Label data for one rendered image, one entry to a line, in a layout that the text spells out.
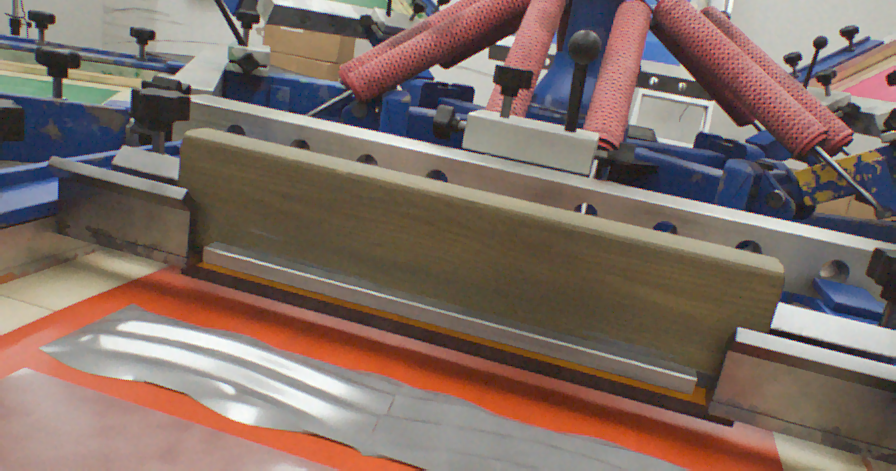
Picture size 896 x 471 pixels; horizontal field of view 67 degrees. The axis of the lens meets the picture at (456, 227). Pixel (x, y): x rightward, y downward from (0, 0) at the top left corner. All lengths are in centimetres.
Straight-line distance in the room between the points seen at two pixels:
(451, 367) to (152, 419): 17
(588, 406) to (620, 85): 55
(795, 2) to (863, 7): 36
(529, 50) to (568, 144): 30
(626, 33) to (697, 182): 26
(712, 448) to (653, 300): 9
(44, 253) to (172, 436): 21
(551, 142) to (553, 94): 51
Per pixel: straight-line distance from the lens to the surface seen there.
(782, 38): 458
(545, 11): 100
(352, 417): 34
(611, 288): 38
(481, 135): 65
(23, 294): 48
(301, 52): 454
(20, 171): 53
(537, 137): 64
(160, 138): 60
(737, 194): 100
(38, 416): 36
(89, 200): 49
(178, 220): 45
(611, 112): 85
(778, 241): 61
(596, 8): 118
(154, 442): 33
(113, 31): 589
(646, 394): 42
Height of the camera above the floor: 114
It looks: 16 degrees down
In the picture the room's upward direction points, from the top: 10 degrees clockwise
